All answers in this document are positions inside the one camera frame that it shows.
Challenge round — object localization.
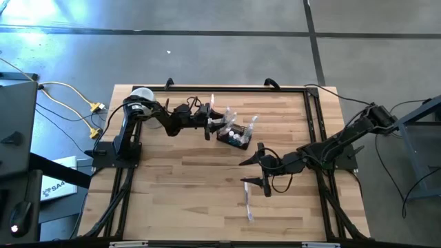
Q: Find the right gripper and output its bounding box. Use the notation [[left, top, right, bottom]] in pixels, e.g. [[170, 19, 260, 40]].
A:
[[238, 141, 289, 198]]

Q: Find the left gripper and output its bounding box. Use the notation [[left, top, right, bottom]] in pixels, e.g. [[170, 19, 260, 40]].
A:
[[196, 102, 225, 141]]

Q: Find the purple toothbrush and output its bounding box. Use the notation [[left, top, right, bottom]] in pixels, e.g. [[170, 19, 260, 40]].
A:
[[243, 181, 255, 222]]

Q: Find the white wipes canister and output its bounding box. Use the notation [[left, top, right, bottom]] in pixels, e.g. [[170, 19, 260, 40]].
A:
[[130, 87, 165, 130]]

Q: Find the black desk beam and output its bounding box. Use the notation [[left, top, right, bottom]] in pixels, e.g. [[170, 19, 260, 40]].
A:
[[29, 153, 92, 189]]

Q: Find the white printed box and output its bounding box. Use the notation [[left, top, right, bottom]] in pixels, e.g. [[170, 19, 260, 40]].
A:
[[40, 156, 79, 203]]

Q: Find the blue-grey metal cart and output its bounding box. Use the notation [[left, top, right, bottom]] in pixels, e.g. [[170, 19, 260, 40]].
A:
[[396, 94, 441, 203]]

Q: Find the grey desk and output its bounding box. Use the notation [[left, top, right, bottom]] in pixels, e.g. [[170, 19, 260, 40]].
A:
[[0, 81, 39, 178]]

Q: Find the black computer mouse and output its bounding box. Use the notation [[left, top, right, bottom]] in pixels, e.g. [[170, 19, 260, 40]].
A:
[[9, 201, 34, 239]]

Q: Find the black desk mat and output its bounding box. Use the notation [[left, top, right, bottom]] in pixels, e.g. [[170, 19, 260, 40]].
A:
[[0, 170, 44, 244]]

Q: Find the black wire caddy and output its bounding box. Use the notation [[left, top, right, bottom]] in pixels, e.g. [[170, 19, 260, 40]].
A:
[[216, 123, 253, 152]]

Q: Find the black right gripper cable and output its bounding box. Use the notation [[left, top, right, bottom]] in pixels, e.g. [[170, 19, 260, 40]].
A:
[[270, 174, 294, 194]]

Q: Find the white edge bracket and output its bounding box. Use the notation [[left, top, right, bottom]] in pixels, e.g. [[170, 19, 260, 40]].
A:
[[301, 242, 342, 248], [109, 240, 150, 248]]

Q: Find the black table corner cable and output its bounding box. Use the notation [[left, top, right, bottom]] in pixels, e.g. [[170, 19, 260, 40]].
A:
[[305, 83, 375, 106]]

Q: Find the yellow floor cable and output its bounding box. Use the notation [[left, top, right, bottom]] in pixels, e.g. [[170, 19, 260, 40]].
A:
[[37, 81, 106, 113], [0, 56, 101, 140]]

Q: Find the black floor cable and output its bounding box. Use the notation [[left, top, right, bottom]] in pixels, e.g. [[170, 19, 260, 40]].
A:
[[373, 134, 441, 220], [34, 102, 108, 123]]

